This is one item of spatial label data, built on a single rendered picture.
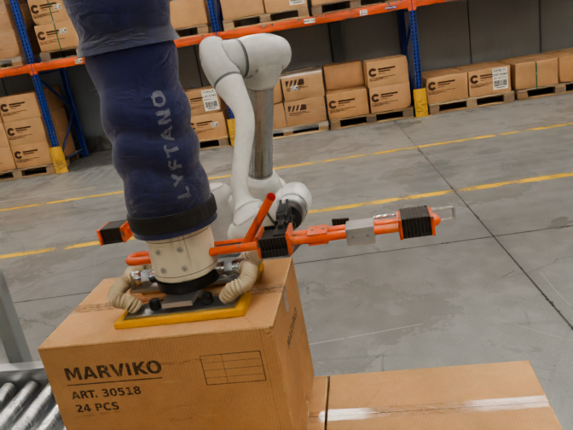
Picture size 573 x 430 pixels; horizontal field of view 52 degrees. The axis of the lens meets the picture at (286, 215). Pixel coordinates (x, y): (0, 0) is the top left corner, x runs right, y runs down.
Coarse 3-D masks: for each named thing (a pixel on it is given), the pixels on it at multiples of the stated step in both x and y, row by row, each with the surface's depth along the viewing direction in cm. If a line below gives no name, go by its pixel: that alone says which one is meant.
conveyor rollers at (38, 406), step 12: (12, 384) 210; (36, 384) 208; (48, 384) 204; (0, 396) 203; (24, 396) 201; (48, 396) 199; (0, 408) 201; (12, 408) 195; (36, 408) 192; (0, 420) 189; (12, 420) 193; (24, 420) 186; (36, 420) 190; (48, 420) 184; (60, 420) 188
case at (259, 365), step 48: (96, 288) 175; (288, 288) 159; (96, 336) 145; (144, 336) 141; (192, 336) 138; (240, 336) 137; (288, 336) 151; (96, 384) 146; (144, 384) 144; (192, 384) 143; (240, 384) 141; (288, 384) 143
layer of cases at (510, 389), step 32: (320, 384) 179; (352, 384) 177; (384, 384) 174; (416, 384) 172; (448, 384) 169; (480, 384) 167; (512, 384) 165; (320, 416) 165; (352, 416) 163; (384, 416) 161; (416, 416) 158; (448, 416) 156; (480, 416) 154; (512, 416) 152; (544, 416) 151
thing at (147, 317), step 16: (144, 304) 153; (160, 304) 149; (208, 304) 146; (224, 304) 144; (240, 304) 144; (128, 320) 147; (144, 320) 145; (160, 320) 144; (176, 320) 144; (192, 320) 143
